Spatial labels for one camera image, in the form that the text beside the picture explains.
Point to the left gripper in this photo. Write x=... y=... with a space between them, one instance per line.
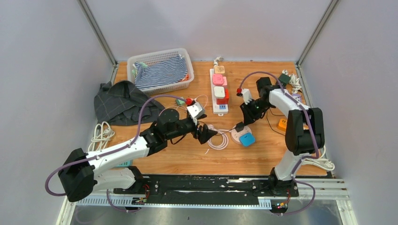
x=206 y=133

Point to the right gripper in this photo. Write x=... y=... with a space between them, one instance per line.
x=249 y=116

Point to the blue plug adapter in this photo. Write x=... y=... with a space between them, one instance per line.
x=247 y=139

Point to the round pink socket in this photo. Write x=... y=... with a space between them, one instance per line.
x=235 y=135

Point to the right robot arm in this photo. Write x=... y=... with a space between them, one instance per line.
x=304 y=134

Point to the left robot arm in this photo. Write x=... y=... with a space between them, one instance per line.
x=87 y=172

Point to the red plug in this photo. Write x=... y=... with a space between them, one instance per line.
x=225 y=100

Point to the white plug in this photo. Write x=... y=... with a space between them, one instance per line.
x=219 y=92

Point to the pink plug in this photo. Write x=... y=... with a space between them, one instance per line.
x=219 y=80

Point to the beige plug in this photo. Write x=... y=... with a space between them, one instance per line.
x=219 y=69

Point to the white long power strip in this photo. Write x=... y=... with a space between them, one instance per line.
x=217 y=109

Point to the orange power strip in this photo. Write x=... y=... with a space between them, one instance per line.
x=282 y=125

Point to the green small charger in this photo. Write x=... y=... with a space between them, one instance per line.
x=180 y=102

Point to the dark green adapter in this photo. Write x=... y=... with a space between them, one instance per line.
x=284 y=79

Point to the striped cloth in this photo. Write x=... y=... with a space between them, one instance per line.
x=171 y=71

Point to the teal power strip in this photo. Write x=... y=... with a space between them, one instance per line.
x=124 y=164

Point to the white plastic basket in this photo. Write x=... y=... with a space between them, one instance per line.
x=160 y=56

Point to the dark grey plaid cloth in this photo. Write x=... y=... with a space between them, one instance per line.
x=119 y=104

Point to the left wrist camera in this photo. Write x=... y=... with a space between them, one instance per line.
x=196 y=110

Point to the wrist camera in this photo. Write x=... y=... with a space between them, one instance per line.
x=246 y=95
x=196 y=110

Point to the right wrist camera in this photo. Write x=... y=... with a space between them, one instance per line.
x=246 y=95

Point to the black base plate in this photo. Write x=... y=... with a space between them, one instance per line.
x=206 y=189

